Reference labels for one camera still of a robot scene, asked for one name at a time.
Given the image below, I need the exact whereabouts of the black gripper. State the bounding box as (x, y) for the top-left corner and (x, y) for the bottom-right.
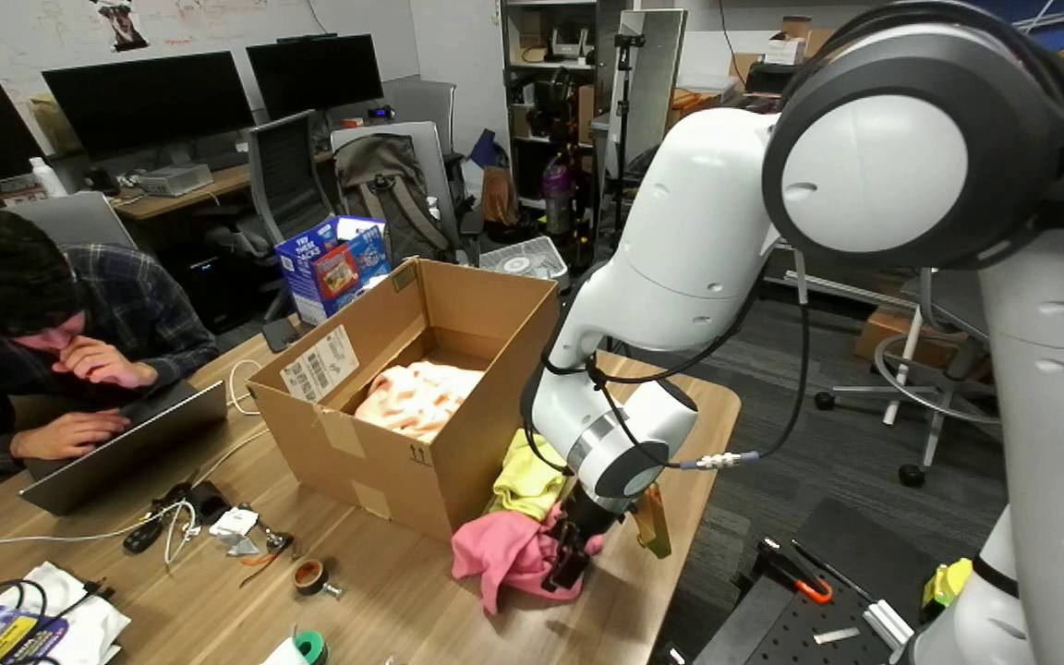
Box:
(551, 483), (618, 590)

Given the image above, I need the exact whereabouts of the pink cloth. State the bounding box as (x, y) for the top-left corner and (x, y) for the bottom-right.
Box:
(446, 507), (608, 618)

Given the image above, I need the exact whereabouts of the peach cloth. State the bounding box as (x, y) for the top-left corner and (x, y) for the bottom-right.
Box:
(352, 354), (486, 447)

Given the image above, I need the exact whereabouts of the blue cardboard box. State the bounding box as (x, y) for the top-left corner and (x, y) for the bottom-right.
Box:
(273, 214), (394, 324)

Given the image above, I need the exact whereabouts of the small brown cardboard box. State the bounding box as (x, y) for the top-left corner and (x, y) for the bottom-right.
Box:
(848, 302), (959, 372)

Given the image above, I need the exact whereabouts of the yellow-green cloth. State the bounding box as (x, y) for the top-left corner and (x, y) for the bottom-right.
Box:
(486, 423), (576, 526)

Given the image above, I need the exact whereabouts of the brown tape roll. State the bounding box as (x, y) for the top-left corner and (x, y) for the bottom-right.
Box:
(288, 554), (331, 600)

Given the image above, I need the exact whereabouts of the green tape roll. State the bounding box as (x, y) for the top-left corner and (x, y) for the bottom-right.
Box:
(290, 629), (331, 665)

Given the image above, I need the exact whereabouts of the yellow plastic part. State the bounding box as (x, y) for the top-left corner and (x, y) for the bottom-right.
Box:
(921, 554), (974, 614)

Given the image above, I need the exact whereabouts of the white-base office chair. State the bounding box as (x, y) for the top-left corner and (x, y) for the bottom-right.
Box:
(808, 261), (1006, 492)

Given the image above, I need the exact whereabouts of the grey backpack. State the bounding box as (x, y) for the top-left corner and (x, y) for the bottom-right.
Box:
(329, 125), (452, 265)

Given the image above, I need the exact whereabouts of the metal shelf unit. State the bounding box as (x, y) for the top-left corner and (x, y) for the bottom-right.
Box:
(500, 0), (618, 237)

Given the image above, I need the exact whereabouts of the grey laptop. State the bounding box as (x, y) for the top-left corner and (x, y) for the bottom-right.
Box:
(13, 377), (230, 516)

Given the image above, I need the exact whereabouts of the grey office chair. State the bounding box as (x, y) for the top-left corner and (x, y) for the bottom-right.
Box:
(241, 108), (338, 252)

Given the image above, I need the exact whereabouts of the seated person dark hair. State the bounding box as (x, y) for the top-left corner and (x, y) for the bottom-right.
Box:
(0, 198), (220, 483)

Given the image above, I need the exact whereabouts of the small horned figurine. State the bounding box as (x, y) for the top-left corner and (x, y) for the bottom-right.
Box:
(91, 0), (152, 56)

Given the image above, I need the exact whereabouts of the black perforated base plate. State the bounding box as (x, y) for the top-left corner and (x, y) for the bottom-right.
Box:
(692, 494), (969, 665)

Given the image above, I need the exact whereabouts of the orange-handled tool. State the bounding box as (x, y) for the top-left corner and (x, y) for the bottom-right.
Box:
(758, 531), (837, 609)

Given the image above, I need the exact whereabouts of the black camera cable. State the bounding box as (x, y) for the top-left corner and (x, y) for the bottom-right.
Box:
(518, 219), (811, 481)

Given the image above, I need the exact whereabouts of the black charger with cables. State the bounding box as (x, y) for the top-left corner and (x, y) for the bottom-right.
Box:
(117, 475), (233, 554)

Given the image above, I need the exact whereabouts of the white panel wood frame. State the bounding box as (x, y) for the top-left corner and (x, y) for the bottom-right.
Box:
(608, 6), (692, 171)

